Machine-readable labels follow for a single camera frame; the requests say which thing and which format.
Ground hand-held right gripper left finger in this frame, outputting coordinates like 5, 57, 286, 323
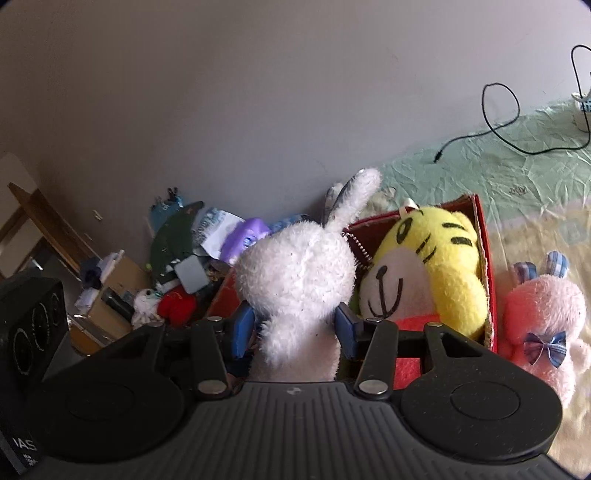
115, 301, 257, 400

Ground white power strip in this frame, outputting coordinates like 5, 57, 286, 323
571, 90, 591, 132

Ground grey square box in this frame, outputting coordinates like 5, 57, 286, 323
174, 256, 206, 294

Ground wooden board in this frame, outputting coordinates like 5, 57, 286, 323
0, 152, 100, 278

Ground white blue patterned packet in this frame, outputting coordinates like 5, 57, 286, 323
196, 208, 245, 259

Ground yellow tiger plush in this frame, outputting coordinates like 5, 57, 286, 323
358, 198, 492, 384

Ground pink plush rabbit plaid ears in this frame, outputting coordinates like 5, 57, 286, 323
499, 251, 591, 409

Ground red plush toy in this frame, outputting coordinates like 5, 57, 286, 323
157, 286, 197, 328

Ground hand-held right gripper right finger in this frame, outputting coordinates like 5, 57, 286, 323
335, 304, 497, 399

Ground small white plush toy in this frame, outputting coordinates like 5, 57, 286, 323
131, 288, 162, 328

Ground red cardboard box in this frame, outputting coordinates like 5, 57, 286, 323
205, 194, 502, 356

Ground white long-eared plush bunny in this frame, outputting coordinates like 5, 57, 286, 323
235, 168, 384, 384

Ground purple tissue pack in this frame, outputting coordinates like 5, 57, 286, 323
222, 217, 271, 264

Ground brown cardboard box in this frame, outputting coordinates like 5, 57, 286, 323
69, 251, 153, 356

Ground black charging cable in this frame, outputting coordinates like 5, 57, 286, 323
434, 45, 591, 162

